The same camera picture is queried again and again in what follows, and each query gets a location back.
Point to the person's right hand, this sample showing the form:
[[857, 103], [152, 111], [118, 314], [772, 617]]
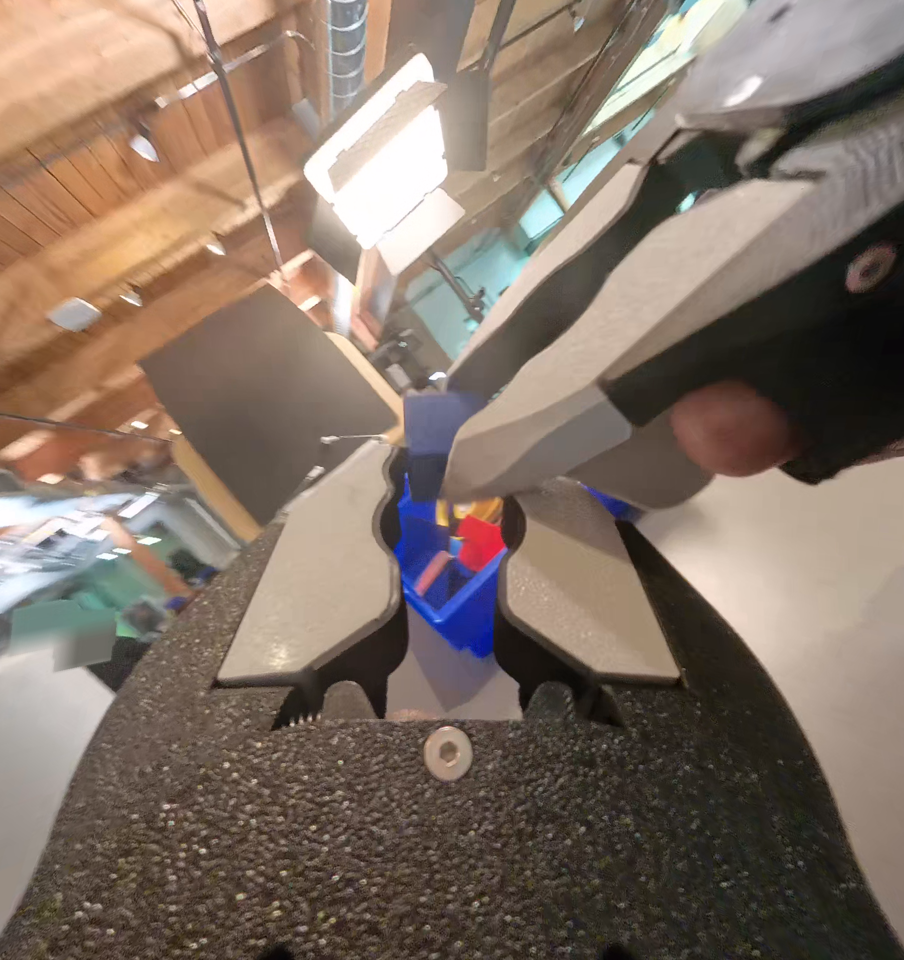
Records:
[[729, 427]]

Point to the large blue storage bin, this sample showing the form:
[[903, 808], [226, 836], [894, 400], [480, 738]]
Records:
[[459, 607]]

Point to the black wood-edged panel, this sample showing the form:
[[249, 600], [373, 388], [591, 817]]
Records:
[[264, 405]]

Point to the ceiling lamp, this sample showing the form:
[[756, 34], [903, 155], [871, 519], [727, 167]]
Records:
[[144, 144], [215, 244], [130, 297]]

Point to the dark blue wooden block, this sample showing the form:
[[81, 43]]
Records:
[[433, 442]]

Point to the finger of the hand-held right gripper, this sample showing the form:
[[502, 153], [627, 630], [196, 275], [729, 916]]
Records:
[[647, 300], [549, 270]]

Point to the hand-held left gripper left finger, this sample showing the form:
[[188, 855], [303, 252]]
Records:
[[317, 592]]

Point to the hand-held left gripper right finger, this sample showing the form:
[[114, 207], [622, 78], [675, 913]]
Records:
[[587, 600]]

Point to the studio light panel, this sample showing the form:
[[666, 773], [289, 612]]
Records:
[[377, 165]]

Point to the silver ventilation duct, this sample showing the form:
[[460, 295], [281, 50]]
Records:
[[347, 52]]

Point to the hollow red plastic block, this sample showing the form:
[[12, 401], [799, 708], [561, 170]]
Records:
[[482, 544]]

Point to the red and white marker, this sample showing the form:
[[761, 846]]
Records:
[[431, 574]]

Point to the grey ceiling conduit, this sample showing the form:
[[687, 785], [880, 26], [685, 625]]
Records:
[[234, 135]]

